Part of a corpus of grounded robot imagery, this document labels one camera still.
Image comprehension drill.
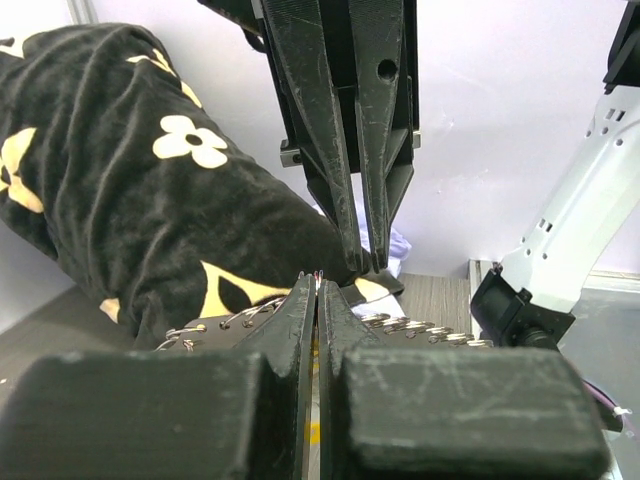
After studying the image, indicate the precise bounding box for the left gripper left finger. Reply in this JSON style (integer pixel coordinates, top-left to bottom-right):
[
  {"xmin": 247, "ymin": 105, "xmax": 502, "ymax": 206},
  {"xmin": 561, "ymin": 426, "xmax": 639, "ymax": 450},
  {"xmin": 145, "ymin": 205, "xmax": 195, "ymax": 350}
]
[{"xmin": 1, "ymin": 275, "xmax": 316, "ymax": 479}]

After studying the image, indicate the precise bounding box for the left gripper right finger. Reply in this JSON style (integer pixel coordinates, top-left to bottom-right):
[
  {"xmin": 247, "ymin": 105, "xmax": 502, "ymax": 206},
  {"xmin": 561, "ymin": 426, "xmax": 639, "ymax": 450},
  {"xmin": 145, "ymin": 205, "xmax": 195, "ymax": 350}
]
[{"xmin": 318, "ymin": 281, "xmax": 610, "ymax": 479}]

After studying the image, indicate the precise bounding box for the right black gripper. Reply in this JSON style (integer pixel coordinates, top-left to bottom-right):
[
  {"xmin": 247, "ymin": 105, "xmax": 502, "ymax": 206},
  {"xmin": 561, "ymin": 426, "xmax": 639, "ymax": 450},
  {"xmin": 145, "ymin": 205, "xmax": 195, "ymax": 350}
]
[{"xmin": 204, "ymin": 1, "xmax": 421, "ymax": 271}]

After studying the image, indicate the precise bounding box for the blue handled key ring organizer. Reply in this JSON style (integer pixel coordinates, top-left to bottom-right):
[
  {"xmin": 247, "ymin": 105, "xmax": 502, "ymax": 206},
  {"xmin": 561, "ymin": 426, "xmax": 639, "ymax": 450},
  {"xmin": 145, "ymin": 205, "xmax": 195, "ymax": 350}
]
[{"xmin": 156, "ymin": 295, "xmax": 493, "ymax": 352}]

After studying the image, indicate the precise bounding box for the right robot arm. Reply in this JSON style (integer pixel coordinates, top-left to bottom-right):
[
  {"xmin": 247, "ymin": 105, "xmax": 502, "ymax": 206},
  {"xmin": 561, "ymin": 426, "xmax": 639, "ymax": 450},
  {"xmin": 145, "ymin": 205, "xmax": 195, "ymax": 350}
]
[{"xmin": 208, "ymin": 1, "xmax": 639, "ymax": 349}]

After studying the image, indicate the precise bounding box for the lavender cloth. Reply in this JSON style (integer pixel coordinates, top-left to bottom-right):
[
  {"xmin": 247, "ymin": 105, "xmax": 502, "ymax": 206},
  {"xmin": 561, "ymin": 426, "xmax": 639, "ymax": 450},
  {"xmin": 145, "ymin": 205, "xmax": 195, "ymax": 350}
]
[{"xmin": 309, "ymin": 199, "xmax": 414, "ymax": 321}]

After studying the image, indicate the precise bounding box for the black floral blanket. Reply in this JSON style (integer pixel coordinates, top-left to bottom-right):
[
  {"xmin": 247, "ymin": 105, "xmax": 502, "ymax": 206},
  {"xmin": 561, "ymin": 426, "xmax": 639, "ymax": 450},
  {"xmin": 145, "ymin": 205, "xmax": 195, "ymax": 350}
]
[{"xmin": 1, "ymin": 23, "xmax": 403, "ymax": 349}]

